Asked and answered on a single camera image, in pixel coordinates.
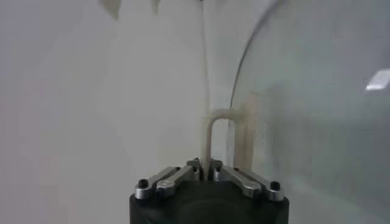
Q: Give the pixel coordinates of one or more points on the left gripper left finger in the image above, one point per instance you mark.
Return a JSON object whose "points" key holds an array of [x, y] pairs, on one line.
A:
{"points": [[170, 179]]}

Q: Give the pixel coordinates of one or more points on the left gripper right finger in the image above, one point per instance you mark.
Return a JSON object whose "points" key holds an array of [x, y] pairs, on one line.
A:
{"points": [[246, 184]]}

